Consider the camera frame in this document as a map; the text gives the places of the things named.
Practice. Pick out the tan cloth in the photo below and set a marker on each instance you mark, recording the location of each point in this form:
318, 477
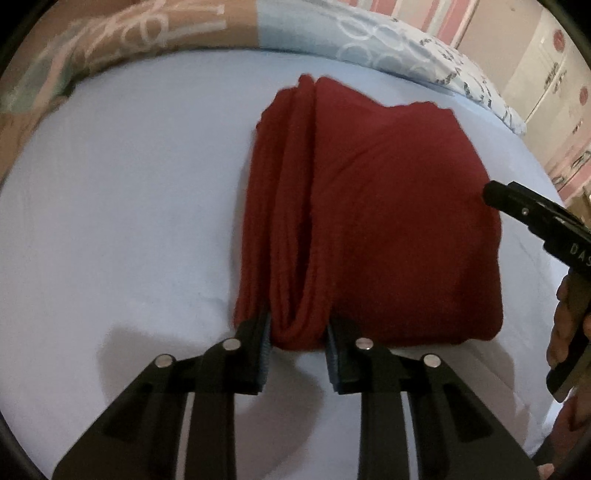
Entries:
14, 138

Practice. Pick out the person's right hand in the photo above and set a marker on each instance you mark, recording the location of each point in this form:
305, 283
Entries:
561, 323

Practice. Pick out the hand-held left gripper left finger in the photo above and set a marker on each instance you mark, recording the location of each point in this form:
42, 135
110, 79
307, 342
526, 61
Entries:
264, 353

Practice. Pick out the white cabinet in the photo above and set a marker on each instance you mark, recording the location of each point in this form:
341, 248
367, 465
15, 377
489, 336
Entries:
545, 69

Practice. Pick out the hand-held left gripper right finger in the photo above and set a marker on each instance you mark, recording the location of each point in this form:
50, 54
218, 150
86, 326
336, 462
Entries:
333, 364

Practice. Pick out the red knit sweater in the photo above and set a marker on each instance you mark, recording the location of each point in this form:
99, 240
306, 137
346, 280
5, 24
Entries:
378, 207

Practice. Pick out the green plaid cloth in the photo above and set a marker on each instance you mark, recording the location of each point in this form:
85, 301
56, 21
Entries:
37, 87

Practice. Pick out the patterned blue and tan pillow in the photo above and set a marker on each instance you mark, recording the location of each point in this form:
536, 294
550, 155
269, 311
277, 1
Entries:
295, 23

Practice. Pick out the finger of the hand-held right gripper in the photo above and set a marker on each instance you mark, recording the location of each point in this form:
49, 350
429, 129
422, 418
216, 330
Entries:
521, 207

